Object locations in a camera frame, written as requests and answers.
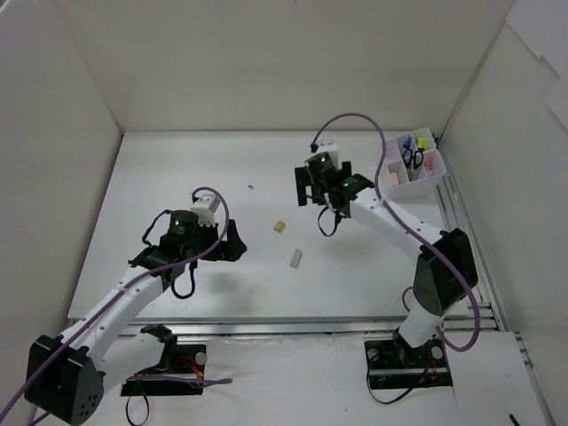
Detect small yellow eraser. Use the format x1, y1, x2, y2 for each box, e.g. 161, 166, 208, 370
273, 221, 286, 233

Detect beige eraser stick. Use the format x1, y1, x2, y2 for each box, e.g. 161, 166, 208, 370
290, 248, 303, 268

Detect black handled scissors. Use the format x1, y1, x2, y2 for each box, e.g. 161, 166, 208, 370
402, 149, 424, 170

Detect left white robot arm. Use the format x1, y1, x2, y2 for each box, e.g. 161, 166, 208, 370
24, 210, 247, 425

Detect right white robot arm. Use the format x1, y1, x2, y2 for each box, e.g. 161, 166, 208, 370
294, 152, 480, 366

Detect white compartment organizer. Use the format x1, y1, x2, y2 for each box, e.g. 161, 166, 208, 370
379, 128, 447, 201

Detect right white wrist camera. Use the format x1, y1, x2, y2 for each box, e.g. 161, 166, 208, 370
310, 140, 338, 154

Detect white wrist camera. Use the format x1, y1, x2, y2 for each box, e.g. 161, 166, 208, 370
310, 140, 338, 154
190, 193, 220, 226

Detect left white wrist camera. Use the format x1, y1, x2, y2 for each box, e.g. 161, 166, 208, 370
190, 193, 220, 226

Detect aluminium rail right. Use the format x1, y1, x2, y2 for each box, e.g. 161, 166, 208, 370
437, 147, 505, 331

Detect aluminium rail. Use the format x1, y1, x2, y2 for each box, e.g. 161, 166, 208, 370
66, 315, 409, 343
437, 147, 505, 331

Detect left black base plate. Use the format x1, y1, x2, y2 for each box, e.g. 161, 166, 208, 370
120, 343, 207, 397

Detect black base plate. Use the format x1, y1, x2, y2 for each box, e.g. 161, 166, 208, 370
364, 338, 453, 391
120, 343, 207, 397

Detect aluminium rail front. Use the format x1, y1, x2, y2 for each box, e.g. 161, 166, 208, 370
66, 315, 409, 343

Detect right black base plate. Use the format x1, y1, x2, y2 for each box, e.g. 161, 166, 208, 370
364, 338, 453, 391

